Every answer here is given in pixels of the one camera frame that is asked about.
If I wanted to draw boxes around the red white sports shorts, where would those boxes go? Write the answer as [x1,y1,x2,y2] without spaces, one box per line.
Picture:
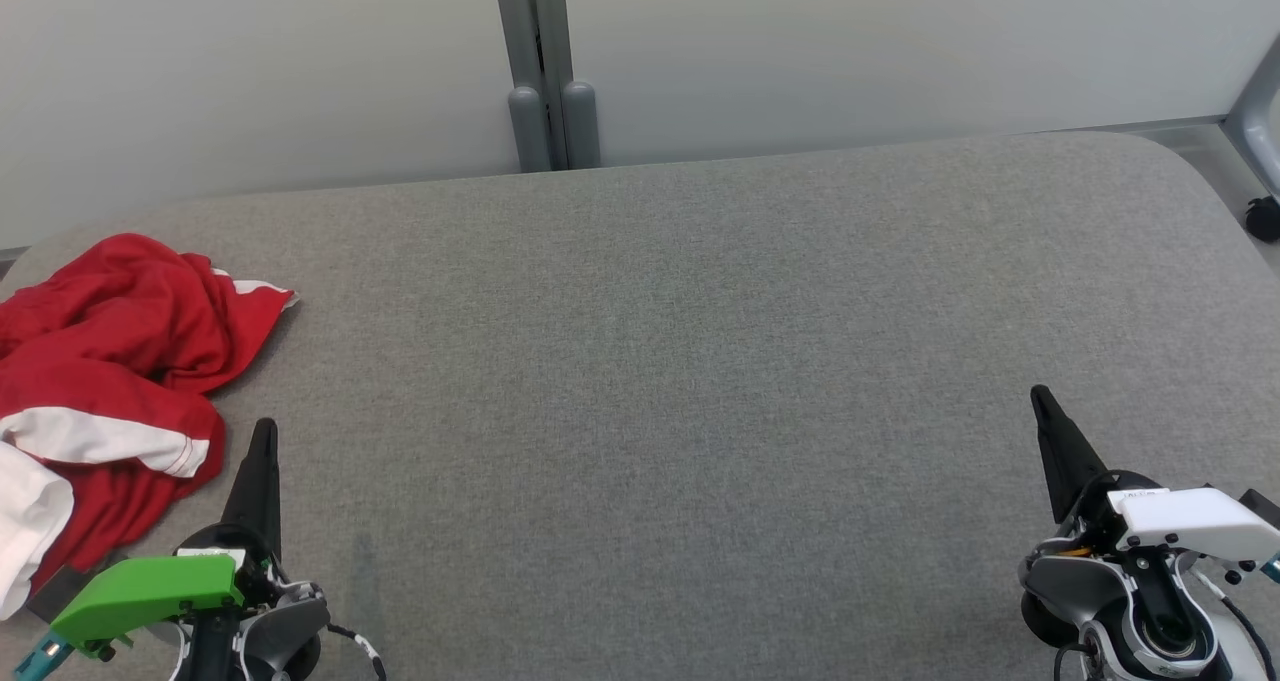
[0,233,299,407]

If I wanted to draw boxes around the black white left arm cable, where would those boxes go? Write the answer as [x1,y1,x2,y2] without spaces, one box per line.
[325,623,388,681]

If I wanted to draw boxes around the grey metal frame leg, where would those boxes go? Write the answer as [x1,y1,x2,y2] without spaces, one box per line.
[1222,36,1280,202]

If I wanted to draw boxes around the red white sports shirt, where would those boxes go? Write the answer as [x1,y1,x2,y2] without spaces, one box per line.
[0,356,227,622]

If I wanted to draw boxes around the grey metal partition post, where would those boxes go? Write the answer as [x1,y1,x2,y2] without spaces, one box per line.
[490,0,576,172]

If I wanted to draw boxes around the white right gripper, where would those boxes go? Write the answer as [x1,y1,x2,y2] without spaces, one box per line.
[1030,385,1280,562]

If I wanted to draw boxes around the left camera cable teal plug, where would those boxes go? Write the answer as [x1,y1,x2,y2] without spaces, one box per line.
[12,633,73,681]

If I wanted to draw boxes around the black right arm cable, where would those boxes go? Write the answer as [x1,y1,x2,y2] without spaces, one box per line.
[1195,566,1279,681]

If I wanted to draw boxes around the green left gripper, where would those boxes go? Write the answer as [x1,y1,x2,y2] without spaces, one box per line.
[48,418,284,660]

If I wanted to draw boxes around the grey cylindrical post foot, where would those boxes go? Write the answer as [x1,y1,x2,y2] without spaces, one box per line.
[508,84,553,174]
[560,81,602,170]

